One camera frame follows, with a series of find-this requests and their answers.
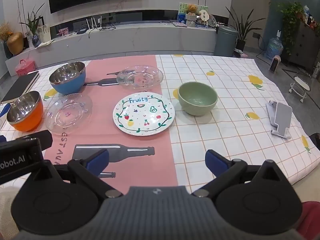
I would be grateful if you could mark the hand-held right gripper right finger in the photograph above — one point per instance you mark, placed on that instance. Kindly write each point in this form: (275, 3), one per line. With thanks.
(214, 161)

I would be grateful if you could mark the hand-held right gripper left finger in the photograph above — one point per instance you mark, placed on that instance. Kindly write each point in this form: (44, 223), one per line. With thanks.
(98, 159)

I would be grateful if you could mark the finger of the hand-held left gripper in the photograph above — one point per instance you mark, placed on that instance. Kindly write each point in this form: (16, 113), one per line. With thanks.
(40, 137)

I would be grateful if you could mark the clear glass plate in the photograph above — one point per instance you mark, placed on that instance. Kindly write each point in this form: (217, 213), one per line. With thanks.
(67, 113)
(140, 77)

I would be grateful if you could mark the blue steel-lined bowl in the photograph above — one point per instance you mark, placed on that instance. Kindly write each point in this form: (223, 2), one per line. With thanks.
(71, 85)

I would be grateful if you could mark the green bowl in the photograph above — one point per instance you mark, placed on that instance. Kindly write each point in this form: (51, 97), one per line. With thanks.
(197, 100)

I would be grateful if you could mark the white fruit-print plate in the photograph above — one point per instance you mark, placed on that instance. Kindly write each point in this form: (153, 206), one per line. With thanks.
(143, 115)

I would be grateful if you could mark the white and blue box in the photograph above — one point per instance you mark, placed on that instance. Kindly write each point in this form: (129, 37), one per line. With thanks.
(4, 110)

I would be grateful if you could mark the black notebook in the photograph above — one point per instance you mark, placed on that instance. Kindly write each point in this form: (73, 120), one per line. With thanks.
(21, 87)

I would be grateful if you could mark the beige cloth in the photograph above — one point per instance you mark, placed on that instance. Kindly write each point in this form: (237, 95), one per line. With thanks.
(7, 212)

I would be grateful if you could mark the pink carry case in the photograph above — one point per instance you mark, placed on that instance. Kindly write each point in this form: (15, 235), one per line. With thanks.
(24, 68)

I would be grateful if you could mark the white phone stand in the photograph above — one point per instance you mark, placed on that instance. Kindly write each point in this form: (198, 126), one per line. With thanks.
(282, 117)

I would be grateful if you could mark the loose papers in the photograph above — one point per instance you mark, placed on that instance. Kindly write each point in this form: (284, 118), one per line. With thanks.
(46, 43)

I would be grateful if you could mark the gold vase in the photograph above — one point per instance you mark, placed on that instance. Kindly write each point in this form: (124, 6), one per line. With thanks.
(15, 43)

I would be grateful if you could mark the green plant in blue vase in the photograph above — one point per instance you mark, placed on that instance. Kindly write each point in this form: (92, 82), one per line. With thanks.
(35, 40)

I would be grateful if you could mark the white picture card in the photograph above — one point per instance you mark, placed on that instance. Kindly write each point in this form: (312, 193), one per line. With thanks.
(44, 33)

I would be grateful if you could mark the pink photo card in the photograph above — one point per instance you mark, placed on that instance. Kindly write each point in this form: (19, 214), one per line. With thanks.
(64, 32)

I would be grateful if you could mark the pink slippers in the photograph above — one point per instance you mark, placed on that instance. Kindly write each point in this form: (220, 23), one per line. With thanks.
(240, 53)

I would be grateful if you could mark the dried flower bunch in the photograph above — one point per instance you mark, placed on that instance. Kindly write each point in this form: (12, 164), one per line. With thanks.
(4, 31)

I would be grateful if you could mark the red cloth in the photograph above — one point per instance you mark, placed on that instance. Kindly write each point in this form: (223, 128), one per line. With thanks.
(311, 220)

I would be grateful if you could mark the small pink heater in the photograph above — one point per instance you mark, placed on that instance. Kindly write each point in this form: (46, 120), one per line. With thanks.
(275, 63)

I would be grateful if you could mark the white wheeled stool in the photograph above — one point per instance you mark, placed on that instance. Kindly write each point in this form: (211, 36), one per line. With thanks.
(301, 83)

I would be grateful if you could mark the grey-green trash can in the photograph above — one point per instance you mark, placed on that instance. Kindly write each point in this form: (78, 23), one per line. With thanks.
(225, 42)

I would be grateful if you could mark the tall potted plant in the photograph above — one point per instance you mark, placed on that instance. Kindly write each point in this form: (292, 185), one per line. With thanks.
(241, 43)

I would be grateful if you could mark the white router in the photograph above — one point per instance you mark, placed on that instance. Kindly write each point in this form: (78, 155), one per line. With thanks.
(93, 27)

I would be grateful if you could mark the white low media cabinet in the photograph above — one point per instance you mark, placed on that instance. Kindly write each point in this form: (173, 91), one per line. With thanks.
(140, 41)

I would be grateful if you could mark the blue water jug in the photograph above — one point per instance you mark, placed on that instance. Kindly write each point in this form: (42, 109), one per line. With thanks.
(274, 48)

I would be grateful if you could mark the display glass plate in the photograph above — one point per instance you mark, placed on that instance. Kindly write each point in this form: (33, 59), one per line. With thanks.
(212, 20)

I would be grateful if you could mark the round white hand fan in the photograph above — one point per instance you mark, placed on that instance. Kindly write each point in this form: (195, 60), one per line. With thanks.
(204, 15)

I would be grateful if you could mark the dark drawer cabinet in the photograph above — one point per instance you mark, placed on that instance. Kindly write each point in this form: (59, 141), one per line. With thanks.
(306, 45)

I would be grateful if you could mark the teddy bear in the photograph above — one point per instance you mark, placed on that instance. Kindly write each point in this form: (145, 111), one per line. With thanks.
(192, 11)

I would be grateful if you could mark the green ivy plant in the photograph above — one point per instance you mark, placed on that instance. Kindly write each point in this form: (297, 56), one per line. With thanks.
(290, 17)

